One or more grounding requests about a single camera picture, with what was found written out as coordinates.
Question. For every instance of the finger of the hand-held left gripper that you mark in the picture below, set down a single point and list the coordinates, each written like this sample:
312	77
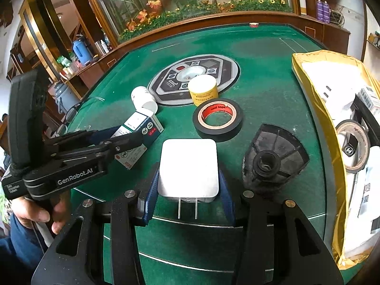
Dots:
102	133
124	144

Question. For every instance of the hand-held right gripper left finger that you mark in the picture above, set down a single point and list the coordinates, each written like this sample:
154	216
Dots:
151	190

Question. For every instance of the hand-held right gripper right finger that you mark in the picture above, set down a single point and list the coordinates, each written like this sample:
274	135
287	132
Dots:
227	199

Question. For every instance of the blue white medicine box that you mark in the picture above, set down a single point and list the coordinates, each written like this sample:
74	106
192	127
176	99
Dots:
142	124

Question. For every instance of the white plug charger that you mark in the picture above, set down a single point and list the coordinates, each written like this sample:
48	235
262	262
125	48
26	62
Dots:
188	166

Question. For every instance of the white bottle wide cap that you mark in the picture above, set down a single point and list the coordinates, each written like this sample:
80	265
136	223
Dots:
141	95

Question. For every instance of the black round filter cartridge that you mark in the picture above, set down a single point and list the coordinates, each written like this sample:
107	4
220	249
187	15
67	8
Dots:
273	154

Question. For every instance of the black tape roll red core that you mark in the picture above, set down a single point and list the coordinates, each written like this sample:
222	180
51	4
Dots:
219	130

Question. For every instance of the yellow round jar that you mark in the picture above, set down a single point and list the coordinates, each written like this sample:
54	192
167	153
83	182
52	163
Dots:
204	93

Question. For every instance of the black lipstick tube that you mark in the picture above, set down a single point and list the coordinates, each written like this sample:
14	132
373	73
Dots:
366	118
349	149

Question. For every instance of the black tape roll tan core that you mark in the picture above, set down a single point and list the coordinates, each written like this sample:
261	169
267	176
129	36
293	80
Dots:
360	130

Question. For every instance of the yellow lined cardboard box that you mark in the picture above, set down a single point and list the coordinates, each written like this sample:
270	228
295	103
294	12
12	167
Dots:
332	71

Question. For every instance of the person's left hand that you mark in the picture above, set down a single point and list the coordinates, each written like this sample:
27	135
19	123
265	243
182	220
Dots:
32	213

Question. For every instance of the eyeglasses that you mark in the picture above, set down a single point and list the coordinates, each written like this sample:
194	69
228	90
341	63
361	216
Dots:
69	114

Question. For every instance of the grey metal kettle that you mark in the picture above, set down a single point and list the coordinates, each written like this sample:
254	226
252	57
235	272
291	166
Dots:
61	93

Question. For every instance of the green packet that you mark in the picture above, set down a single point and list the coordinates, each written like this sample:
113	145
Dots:
63	61

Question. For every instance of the grey mahjong table control panel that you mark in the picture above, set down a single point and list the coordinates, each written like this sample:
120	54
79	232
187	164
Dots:
169	80

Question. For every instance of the blue thermos jug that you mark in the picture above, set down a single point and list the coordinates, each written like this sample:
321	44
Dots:
81	50

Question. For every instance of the metal flask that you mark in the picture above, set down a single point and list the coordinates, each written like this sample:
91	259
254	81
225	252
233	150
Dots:
99	47

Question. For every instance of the wooden glass display cabinet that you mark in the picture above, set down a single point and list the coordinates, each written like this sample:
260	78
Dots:
38	14

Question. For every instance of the blue denim clothing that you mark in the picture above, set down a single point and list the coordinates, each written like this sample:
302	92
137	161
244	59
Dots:
17	249

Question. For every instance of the small red white object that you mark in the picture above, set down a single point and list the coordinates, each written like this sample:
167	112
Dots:
253	24

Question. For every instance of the small pink grey carton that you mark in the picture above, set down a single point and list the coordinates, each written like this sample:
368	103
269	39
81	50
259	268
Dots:
369	96

